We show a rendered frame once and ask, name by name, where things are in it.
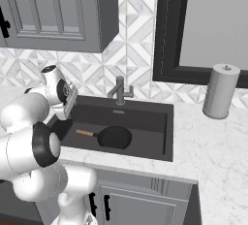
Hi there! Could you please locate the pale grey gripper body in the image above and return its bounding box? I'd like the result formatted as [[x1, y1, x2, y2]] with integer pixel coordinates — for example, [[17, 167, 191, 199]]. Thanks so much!
[[61, 84, 79, 122]]

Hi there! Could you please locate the dark grey sink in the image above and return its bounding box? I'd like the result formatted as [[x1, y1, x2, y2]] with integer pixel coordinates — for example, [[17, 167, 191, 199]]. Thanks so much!
[[47, 94, 175, 163]]

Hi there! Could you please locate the grey metal tap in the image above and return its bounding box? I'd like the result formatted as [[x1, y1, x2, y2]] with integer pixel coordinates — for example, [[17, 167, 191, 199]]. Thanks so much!
[[107, 75, 136, 107]]

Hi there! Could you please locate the grey upper cupboard door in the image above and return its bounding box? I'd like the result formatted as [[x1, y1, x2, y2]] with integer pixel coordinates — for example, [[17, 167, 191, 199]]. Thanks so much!
[[0, 0, 105, 54]]

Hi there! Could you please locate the black framed window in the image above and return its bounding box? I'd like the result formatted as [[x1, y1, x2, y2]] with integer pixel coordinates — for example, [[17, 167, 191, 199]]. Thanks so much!
[[152, 0, 248, 89]]

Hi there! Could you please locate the grey paper towel roll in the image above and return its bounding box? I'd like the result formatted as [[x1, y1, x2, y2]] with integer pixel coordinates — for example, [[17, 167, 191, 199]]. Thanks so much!
[[201, 62, 241, 120]]

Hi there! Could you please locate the black pan with wooden handle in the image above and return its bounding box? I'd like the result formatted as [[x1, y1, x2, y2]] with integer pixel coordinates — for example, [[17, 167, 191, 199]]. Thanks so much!
[[75, 125, 134, 150]]

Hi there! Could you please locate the black lower cupboard handle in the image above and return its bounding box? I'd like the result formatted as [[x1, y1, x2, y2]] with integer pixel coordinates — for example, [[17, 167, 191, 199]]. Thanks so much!
[[103, 194, 112, 222], [88, 192, 98, 219]]

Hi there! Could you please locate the black cupboard handle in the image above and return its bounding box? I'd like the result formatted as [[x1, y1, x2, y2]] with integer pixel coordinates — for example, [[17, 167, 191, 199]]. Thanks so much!
[[0, 0, 12, 39], [103, 194, 112, 222], [88, 192, 98, 219]]

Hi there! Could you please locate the black upper cupboard handle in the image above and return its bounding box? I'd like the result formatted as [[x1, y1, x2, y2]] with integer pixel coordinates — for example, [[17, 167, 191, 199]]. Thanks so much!
[[0, 0, 12, 39]]

